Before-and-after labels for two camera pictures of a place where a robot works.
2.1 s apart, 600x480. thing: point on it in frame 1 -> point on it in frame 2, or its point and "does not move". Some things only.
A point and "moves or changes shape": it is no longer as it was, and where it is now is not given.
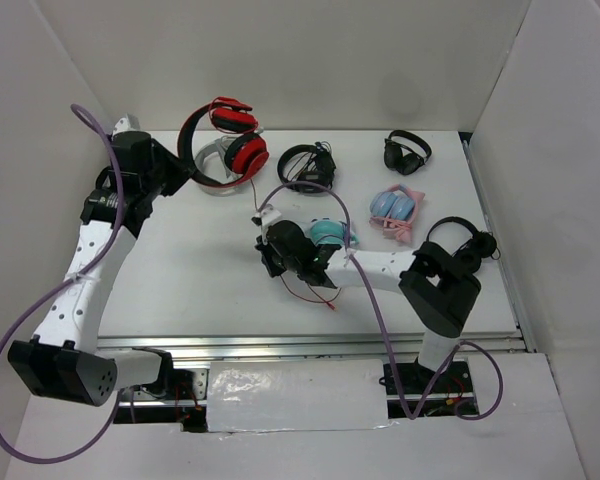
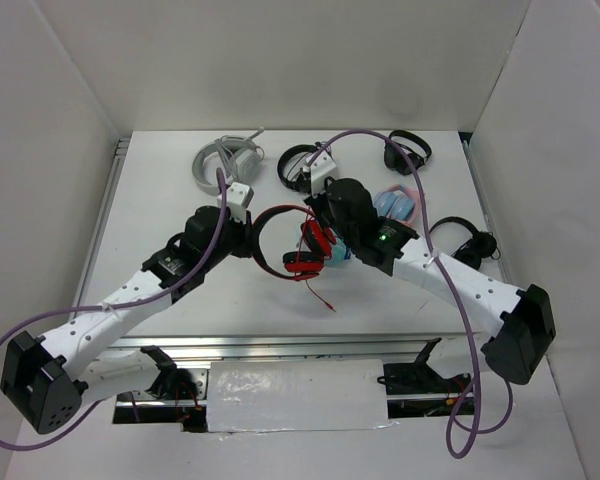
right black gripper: [273, 269] -> [316, 203]
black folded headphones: [399, 159] does not move
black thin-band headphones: [471, 254] does not move
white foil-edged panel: [290, 395] does not move
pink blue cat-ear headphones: [393, 211] does not move
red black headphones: [246, 152] moves or changes shape
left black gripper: [178, 167] -> [245, 232]
